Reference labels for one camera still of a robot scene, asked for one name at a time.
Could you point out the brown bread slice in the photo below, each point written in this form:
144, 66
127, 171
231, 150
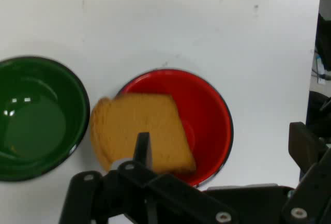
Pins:
134, 120

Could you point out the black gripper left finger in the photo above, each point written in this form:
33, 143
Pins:
144, 190

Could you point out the red enamel bowl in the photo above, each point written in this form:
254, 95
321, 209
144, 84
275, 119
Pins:
207, 110

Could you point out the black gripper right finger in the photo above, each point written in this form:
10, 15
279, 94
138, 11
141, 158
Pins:
313, 182

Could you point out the green enamel bowl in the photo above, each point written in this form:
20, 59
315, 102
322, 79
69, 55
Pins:
38, 125

